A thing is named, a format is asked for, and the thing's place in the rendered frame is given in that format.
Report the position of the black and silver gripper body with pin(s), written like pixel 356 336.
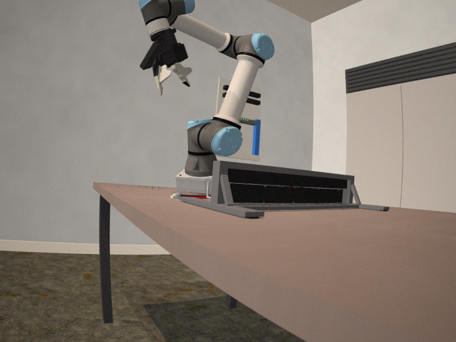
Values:
pixel 169 50

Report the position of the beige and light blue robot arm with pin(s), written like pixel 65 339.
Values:
pixel 222 136

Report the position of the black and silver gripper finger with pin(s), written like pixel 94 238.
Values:
pixel 182 72
pixel 160 73

